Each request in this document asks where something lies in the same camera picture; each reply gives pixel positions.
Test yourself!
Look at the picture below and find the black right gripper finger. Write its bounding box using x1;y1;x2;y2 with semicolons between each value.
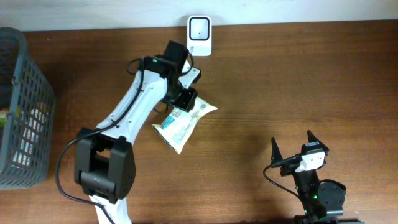
271;137;283;167
307;130;329;152

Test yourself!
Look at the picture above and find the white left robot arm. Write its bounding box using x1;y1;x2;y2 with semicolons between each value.
74;41;201;223

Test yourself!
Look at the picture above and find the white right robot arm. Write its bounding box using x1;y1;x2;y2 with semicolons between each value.
266;131;346;223

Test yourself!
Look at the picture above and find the white barcode scanner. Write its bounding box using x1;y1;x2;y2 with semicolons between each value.
187;15;212;57

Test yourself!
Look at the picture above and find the grey plastic mesh basket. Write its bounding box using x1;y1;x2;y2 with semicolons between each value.
1;27;56;190

